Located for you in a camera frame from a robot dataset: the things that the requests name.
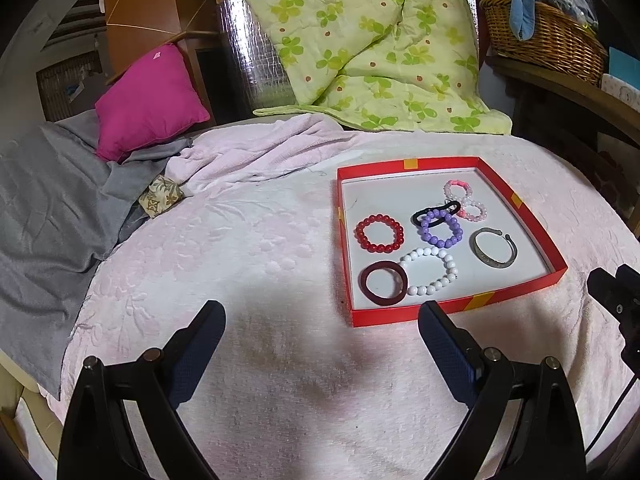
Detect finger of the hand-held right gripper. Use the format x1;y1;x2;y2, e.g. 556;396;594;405
616;263;640;307
587;268;627;322

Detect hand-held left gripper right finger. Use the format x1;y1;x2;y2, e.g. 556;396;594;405
417;301;587;480

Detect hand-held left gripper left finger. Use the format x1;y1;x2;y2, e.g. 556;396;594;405
56;300;227;480

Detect red shallow cardboard box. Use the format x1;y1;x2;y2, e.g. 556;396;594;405
336;156;568;328

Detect dark red bangle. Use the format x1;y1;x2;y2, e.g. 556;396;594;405
360;260;410;307

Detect purple bead bracelet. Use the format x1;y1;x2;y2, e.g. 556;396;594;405
419;210;465;248

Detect black hair tie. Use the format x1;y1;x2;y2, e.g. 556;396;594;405
411;200;461;227

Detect silver bangle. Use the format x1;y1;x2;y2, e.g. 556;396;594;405
470;227;516;270

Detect pale pink blanket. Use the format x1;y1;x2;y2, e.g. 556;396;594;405
15;112;640;480

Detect beige patterned pouch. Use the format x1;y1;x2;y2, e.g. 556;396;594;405
137;175;181;219

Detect wooden shelf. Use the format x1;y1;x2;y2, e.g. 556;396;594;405
487;55;640;236

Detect grey cloth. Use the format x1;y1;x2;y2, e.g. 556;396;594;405
0;110;193;401

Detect teal box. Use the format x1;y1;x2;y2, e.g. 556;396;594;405
607;47;640;78

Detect wicker basket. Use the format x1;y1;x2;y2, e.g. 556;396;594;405
480;0;608;86

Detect magenta pillow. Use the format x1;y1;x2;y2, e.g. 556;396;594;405
94;42;212;163

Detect blue cloth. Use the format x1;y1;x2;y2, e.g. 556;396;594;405
509;0;551;42

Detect woven storage drawer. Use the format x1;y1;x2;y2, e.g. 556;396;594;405
36;50;108;123

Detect silver foil mat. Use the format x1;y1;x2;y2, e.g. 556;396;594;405
216;0;301;116

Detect green floral quilt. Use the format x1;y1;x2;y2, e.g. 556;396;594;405
220;0;513;136

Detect white bead bracelet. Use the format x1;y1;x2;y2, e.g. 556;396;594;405
399;247;460;297

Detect red bead bracelet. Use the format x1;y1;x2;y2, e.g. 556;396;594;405
355;214;405;255

